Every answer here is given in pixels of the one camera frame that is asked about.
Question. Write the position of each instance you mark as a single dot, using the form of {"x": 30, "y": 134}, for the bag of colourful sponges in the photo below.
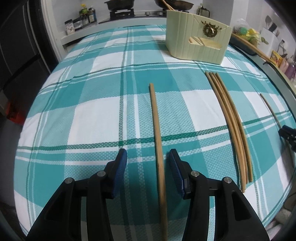
{"x": 243, "y": 30}

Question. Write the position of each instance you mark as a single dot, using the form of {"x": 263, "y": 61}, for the dark glass kettle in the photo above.
{"x": 202, "y": 11}

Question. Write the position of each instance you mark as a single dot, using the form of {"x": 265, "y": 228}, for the cream chopstick holder box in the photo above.
{"x": 195, "y": 37}

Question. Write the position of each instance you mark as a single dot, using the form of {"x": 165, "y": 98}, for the wooden cutting board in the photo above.
{"x": 259, "y": 53}

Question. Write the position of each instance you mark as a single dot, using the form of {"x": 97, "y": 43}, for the wooden chopstick diagonal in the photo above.
{"x": 279, "y": 126}

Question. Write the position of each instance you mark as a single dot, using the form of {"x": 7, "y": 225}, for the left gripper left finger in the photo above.
{"x": 60, "y": 219}

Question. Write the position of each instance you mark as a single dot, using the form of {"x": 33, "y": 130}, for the black rolled mat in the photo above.
{"x": 239, "y": 44}

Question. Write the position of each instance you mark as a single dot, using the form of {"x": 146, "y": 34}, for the black refrigerator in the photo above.
{"x": 27, "y": 57}

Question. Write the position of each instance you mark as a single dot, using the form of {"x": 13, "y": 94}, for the wooden chopstick long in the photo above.
{"x": 168, "y": 6}

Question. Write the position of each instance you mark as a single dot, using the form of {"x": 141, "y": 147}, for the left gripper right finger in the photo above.
{"x": 235, "y": 219}

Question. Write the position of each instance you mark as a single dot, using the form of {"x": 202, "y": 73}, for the black wok glass lid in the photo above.
{"x": 177, "y": 5}

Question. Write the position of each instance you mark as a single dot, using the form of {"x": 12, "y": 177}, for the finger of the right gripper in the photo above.
{"x": 289, "y": 134}

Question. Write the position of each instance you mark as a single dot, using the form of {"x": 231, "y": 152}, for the black gas stove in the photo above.
{"x": 131, "y": 13}

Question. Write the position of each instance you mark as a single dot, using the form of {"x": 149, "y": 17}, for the white utensil holder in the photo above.
{"x": 269, "y": 39}

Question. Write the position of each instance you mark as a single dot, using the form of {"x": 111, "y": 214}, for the teal plaid tablecloth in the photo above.
{"x": 97, "y": 101}

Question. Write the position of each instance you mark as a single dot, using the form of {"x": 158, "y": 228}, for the yellow seasoning packet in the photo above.
{"x": 276, "y": 58}

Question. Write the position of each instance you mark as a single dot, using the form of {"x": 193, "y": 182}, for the condiment bottles group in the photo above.
{"x": 88, "y": 15}

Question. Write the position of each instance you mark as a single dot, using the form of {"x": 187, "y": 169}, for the green mat black rim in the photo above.
{"x": 282, "y": 75}

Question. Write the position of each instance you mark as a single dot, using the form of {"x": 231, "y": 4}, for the black pot orange lid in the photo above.
{"x": 118, "y": 5}

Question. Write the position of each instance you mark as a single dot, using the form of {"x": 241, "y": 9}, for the pink purple bottles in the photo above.
{"x": 287, "y": 66}

